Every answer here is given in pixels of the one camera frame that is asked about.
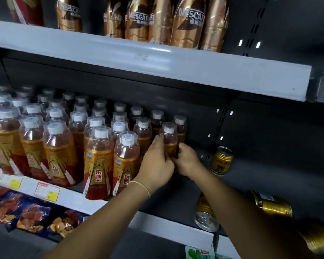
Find red drink bottle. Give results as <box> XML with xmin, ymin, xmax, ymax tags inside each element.
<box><xmin>5</xmin><ymin>0</ymin><xmax>45</xmax><ymax>26</ymax></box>

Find person's left hand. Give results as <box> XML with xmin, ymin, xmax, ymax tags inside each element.
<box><xmin>134</xmin><ymin>134</ymin><xmax>176</xmax><ymax>194</ymax></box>

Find single orange drink bottle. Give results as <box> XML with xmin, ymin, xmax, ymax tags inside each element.
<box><xmin>160</xmin><ymin>122</ymin><xmax>179</xmax><ymax>159</ymax></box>

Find white-edged upper shelf board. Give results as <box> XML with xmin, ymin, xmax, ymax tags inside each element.
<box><xmin>0</xmin><ymin>19</ymin><xmax>313</xmax><ymax>102</ymax></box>

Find gold drink can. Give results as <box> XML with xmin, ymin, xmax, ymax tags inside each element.
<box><xmin>193</xmin><ymin>192</ymin><xmax>220</xmax><ymax>232</ymax></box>
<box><xmin>210</xmin><ymin>146</ymin><xmax>234</xmax><ymax>176</ymax></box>
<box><xmin>246</xmin><ymin>190</ymin><xmax>294</xmax><ymax>218</ymax></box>
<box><xmin>296</xmin><ymin>218</ymin><xmax>324</xmax><ymax>254</ymax></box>

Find person's right hand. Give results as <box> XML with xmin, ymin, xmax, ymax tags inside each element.
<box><xmin>173</xmin><ymin>142</ymin><xmax>206</xmax><ymax>180</ymax></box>

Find group of orange drinks, white caps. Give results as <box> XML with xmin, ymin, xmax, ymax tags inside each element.
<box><xmin>0</xmin><ymin>84</ymin><xmax>188</xmax><ymax>201</ymax></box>

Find green and white packet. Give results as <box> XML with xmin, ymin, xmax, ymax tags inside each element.
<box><xmin>185</xmin><ymin>245</ymin><xmax>216</xmax><ymax>259</ymax></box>

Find thin gold wrist bracelet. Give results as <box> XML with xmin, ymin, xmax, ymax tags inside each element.
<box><xmin>129</xmin><ymin>181</ymin><xmax>151</xmax><ymax>198</ymax></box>

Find person's left forearm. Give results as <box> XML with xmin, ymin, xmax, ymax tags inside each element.
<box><xmin>43</xmin><ymin>179</ymin><xmax>152</xmax><ymax>259</ymax></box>

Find row of brown coffee bottles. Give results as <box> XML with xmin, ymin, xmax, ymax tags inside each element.
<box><xmin>56</xmin><ymin>0</ymin><xmax>230</xmax><ymax>53</ymax></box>

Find grey shelf bracket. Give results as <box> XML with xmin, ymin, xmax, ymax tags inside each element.
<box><xmin>306</xmin><ymin>69</ymin><xmax>323</xmax><ymax>103</ymax></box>

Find white and yellow price tag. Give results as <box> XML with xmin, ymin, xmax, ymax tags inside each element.
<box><xmin>34</xmin><ymin>182</ymin><xmax>61</xmax><ymax>203</ymax></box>

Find person's right forearm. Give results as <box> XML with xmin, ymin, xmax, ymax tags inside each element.
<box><xmin>190</xmin><ymin>165</ymin><xmax>318</xmax><ymax>259</ymax></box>

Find white-edged lower shelf board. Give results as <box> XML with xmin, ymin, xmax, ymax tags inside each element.
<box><xmin>0</xmin><ymin>165</ymin><xmax>242</xmax><ymax>259</ymax></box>

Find white-edged shelf board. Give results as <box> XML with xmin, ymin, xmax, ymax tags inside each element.
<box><xmin>0</xmin><ymin>19</ymin><xmax>313</xmax><ymax>102</ymax></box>
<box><xmin>0</xmin><ymin>165</ymin><xmax>242</xmax><ymax>259</ymax></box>

